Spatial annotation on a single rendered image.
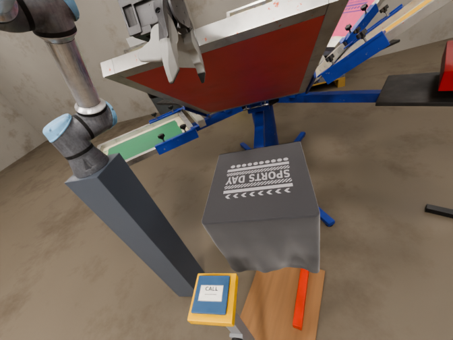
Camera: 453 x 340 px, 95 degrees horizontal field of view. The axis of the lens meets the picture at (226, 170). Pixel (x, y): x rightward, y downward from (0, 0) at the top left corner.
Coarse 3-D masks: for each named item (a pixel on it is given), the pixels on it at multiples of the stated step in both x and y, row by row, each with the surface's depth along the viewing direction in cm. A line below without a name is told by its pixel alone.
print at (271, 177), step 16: (272, 160) 102; (288, 160) 98; (240, 176) 99; (256, 176) 96; (272, 176) 93; (288, 176) 90; (224, 192) 93; (240, 192) 90; (256, 192) 88; (272, 192) 85; (288, 192) 83
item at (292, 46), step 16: (320, 16) 44; (272, 32) 47; (288, 32) 48; (304, 32) 49; (224, 48) 50; (240, 48) 51; (256, 48) 53; (272, 48) 54; (288, 48) 56; (304, 48) 58; (224, 64) 59; (240, 64) 61; (256, 64) 63; (272, 64) 66; (288, 64) 68; (304, 64) 70; (240, 80) 76; (256, 80) 79; (272, 80) 83; (288, 80) 86; (256, 96) 105; (272, 96) 112
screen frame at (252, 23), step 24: (288, 0) 41; (312, 0) 40; (336, 0) 39; (216, 24) 45; (240, 24) 44; (264, 24) 43; (288, 24) 44; (336, 24) 48; (216, 48) 49; (120, 72) 53; (312, 72) 81; (168, 96) 80
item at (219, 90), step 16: (208, 64) 58; (144, 80) 61; (160, 80) 63; (176, 80) 65; (192, 80) 68; (208, 80) 70; (224, 80) 73; (176, 96) 82; (192, 96) 86; (208, 96) 90; (224, 96) 95; (240, 96) 100
